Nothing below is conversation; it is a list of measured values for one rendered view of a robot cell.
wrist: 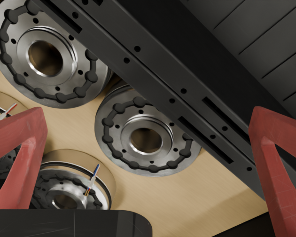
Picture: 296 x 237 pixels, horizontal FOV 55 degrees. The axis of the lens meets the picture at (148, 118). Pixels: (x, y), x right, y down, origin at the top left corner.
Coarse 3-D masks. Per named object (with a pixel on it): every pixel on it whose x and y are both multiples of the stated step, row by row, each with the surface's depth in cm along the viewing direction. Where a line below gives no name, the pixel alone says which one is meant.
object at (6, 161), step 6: (0, 114) 28; (12, 150) 30; (18, 150) 30; (6, 156) 31; (12, 156) 31; (0, 162) 32; (6, 162) 31; (12, 162) 31; (0, 168) 32; (6, 168) 32; (0, 174) 33; (6, 174) 33
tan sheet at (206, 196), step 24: (0, 0) 25; (0, 72) 29; (24, 96) 30; (48, 120) 31; (72, 120) 31; (48, 144) 33; (72, 144) 33; (96, 144) 32; (120, 168) 34; (192, 168) 32; (216, 168) 31; (120, 192) 36; (144, 192) 35; (168, 192) 35; (192, 192) 34; (216, 192) 33; (240, 192) 33; (144, 216) 38; (168, 216) 37; (192, 216) 36; (216, 216) 36; (240, 216) 35
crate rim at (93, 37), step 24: (72, 0) 14; (72, 24) 15; (96, 24) 14; (96, 48) 15; (120, 48) 14; (120, 72) 15; (144, 72) 15; (144, 96) 16; (168, 96) 16; (192, 120) 16; (216, 144) 17; (240, 168) 18
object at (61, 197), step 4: (56, 196) 34; (60, 196) 35; (64, 196) 35; (68, 196) 36; (60, 200) 35; (64, 200) 35; (68, 200) 35; (72, 200) 35; (64, 204) 35; (68, 204) 35; (72, 204) 35; (76, 204) 35
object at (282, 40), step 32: (128, 0) 14; (160, 0) 18; (192, 0) 22; (224, 0) 22; (256, 0) 21; (288, 0) 21; (160, 32) 15; (192, 32) 19; (224, 32) 23; (256, 32) 23; (288, 32) 22; (192, 64) 15; (224, 64) 20; (256, 64) 24; (288, 64) 24; (224, 96) 16; (256, 96) 21; (288, 96) 25
